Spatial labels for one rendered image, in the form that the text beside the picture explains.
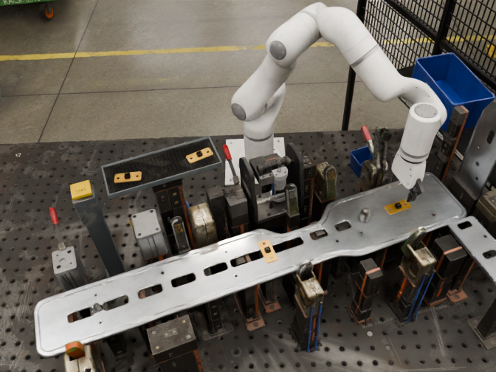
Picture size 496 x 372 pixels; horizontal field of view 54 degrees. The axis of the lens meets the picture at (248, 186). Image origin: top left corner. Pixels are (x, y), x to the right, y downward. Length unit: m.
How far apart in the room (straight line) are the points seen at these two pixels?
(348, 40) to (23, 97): 3.26
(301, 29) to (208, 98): 2.37
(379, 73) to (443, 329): 0.91
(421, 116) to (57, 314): 1.16
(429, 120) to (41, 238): 1.55
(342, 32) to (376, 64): 0.12
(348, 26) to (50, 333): 1.17
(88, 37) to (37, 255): 3.02
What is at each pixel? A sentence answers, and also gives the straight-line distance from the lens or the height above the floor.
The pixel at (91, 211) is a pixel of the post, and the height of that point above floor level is 1.08.
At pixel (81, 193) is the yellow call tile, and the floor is 1.16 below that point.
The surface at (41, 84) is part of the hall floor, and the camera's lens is 4.34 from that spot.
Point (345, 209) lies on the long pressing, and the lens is 1.64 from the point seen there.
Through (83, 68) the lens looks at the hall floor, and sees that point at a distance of 4.39.
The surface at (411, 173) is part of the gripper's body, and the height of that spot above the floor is 1.21.
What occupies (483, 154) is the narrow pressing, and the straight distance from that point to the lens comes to 1.71.
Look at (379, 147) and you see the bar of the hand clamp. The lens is 1.66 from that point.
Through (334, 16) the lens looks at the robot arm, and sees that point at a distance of 1.37.
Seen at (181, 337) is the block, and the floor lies 1.03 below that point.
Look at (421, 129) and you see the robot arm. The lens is 1.39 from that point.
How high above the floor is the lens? 2.25
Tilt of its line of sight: 47 degrees down
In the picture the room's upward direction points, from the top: 4 degrees counter-clockwise
